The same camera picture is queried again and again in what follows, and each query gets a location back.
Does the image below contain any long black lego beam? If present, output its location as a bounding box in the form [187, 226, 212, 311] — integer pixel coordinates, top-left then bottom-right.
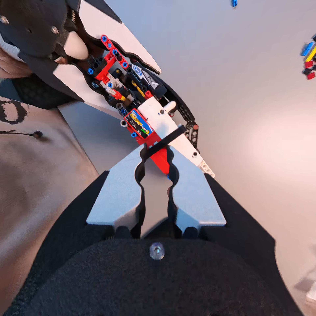
[145, 125, 187, 159]

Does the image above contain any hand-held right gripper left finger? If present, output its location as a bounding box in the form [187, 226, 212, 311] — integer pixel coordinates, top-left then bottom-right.
[86, 144, 148, 238]

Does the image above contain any black hoodie drawstring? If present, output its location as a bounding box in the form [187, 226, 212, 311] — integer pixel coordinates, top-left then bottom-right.
[0, 130, 43, 139]

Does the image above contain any lego race car model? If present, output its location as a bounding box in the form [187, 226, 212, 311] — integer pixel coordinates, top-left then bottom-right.
[88, 35, 216, 179]

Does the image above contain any pile of small colourful pieces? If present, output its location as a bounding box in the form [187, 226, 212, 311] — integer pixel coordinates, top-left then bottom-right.
[300, 35, 316, 80]

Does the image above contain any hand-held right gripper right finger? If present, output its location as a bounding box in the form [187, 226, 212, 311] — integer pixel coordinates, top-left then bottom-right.
[167, 146, 227, 238]

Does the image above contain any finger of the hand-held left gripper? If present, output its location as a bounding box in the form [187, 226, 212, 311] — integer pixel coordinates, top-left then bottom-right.
[79, 0, 162, 74]
[53, 64, 125, 120]

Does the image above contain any person's left forearm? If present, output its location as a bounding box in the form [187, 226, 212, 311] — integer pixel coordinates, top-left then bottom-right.
[0, 33, 34, 79]

